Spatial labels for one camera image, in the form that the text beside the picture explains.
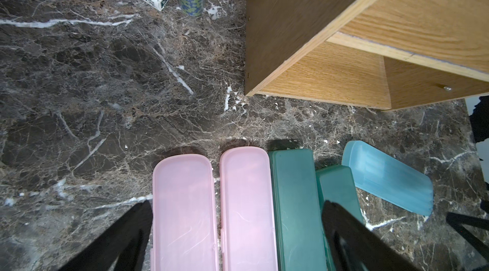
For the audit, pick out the light blue ribbed pencil case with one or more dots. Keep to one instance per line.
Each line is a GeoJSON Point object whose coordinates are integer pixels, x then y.
{"type": "Point", "coordinates": [383, 176]}

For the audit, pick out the right pink pencil case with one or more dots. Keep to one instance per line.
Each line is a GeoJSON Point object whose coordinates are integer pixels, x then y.
{"type": "Point", "coordinates": [248, 234]}

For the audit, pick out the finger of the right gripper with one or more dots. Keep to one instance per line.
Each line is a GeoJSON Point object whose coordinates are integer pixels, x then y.
{"type": "Point", "coordinates": [457, 222]}

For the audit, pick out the wooden three-tier shelf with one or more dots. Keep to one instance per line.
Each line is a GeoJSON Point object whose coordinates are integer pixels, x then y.
{"type": "Point", "coordinates": [380, 54]}

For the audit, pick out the dark green pencil case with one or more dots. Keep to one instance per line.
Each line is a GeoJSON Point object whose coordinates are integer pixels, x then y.
{"type": "Point", "coordinates": [299, 229]}
{"type": "Point", "coordinates": [336, 184]}

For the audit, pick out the left pink pencil case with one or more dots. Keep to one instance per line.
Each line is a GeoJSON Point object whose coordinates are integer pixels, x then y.
{"type": "Point", "coordinates": [184, 223]}

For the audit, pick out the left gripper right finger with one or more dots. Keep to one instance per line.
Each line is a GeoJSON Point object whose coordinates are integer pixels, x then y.
{"type": "Point", "coordinates": [353, 246]}

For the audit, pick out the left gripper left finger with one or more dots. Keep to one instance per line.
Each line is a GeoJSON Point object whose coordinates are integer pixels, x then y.
{"type": "Point", "coordinates": [122, 245]}

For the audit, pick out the pink pencil case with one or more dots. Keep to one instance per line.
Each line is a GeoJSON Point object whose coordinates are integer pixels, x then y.
{"type": "Point", "coordinates": [184, 223]}
{"type": "Point", "coordinates": [248, 234]}

